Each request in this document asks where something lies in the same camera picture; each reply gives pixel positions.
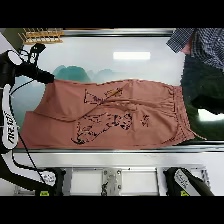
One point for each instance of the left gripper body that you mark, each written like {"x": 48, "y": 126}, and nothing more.
{"x": 43, "y": 76}

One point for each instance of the red-brown printed pants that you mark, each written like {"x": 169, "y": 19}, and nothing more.
{"x": 133, "y": 116}

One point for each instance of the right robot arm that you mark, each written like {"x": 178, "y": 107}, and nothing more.
{"x": 210, "y": 105}

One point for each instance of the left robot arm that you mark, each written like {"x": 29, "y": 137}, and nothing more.
{"x": 8, "y": 123}

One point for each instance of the brown clothes hanger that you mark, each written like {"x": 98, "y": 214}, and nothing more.
{"x": 43, "y": 36}

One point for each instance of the checked shirt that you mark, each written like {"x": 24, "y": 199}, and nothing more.
{"x": 206, "y": 43}

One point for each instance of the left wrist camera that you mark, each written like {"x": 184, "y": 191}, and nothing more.
{"x": 37, "y": 50}

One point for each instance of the silver frame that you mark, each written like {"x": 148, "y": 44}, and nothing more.
{"x": 111, "y": 181}

